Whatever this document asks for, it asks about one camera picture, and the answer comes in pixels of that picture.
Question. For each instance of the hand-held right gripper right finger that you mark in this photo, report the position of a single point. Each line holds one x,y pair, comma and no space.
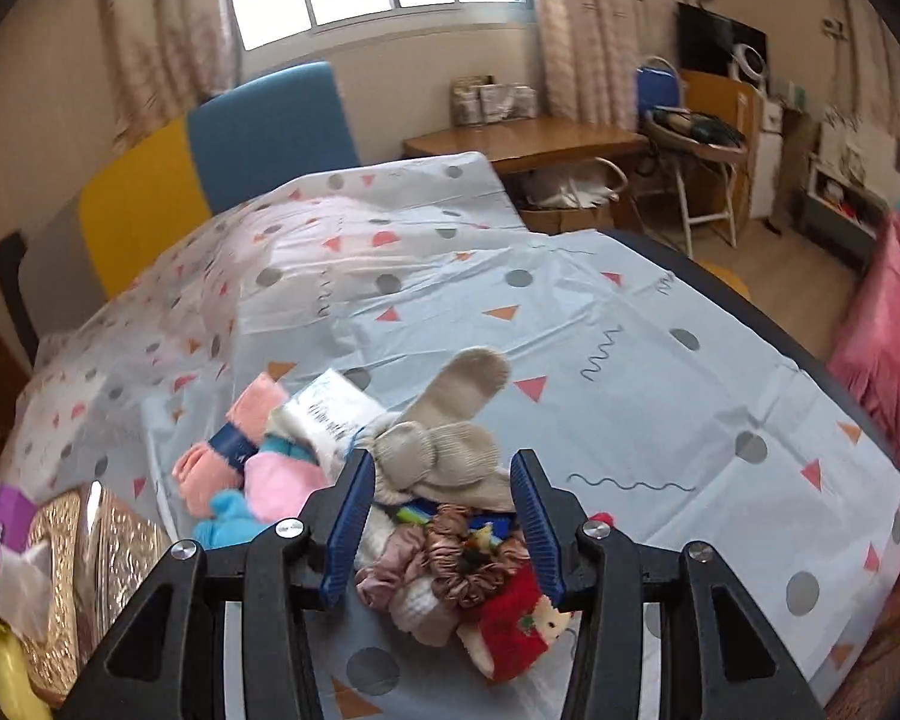
536,532

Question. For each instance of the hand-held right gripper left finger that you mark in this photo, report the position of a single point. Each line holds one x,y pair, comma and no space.
345,532

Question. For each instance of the brown satin scrunchie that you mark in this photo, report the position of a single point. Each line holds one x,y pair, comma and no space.
457,547

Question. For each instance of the beige knit sock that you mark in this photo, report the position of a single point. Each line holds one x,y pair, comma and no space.
450,457
465,382

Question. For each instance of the tissue packet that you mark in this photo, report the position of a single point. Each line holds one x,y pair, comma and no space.
330,409

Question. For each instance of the pale pink scrunchie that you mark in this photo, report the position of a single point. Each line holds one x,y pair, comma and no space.
390,566

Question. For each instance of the light pink sock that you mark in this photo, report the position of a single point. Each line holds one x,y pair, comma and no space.
281,484

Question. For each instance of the red plush bear toy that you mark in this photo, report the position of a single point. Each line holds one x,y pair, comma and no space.
510,622

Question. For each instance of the cream knit scrunchie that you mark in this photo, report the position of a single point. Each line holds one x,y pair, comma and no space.
424,615

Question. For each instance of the light blue sock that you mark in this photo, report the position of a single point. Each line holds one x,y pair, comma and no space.
225,521

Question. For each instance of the pink socks with blue band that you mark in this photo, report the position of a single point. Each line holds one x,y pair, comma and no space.
255,405

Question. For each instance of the gold embossed box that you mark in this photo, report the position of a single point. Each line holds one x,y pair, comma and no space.
120,562

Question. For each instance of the printed light blue bed sheet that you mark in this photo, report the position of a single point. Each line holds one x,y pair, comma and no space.
495,277

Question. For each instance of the cardboard box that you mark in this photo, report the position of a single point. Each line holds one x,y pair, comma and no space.
562,221

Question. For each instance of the yellow stool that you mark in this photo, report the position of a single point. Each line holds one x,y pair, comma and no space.
724,277

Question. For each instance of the purple packet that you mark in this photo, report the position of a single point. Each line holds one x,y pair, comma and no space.
7,517

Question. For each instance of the yellow object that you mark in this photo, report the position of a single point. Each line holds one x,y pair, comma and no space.
7,667

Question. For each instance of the wooden desk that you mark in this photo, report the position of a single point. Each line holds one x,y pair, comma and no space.
540,141

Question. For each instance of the yellow blue grey headboard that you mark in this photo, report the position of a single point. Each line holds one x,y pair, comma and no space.
270,135

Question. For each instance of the pink blanket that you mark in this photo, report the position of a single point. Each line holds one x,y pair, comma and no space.
889,330

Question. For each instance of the patterned boxes on desk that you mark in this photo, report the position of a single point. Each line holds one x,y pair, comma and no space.
495,101

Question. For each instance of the dark green tool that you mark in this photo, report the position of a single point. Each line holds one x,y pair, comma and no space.
694,127

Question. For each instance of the white shelf unit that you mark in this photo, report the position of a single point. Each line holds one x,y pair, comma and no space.
847,195

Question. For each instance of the white chair with blue back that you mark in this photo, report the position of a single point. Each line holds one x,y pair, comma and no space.
656,82

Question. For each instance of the pink patterned curtain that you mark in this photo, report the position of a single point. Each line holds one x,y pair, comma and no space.
592,30
165,30

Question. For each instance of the white round fan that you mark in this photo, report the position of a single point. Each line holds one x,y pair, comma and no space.
750,64

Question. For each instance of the black monitor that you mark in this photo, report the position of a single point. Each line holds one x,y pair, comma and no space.
709,37

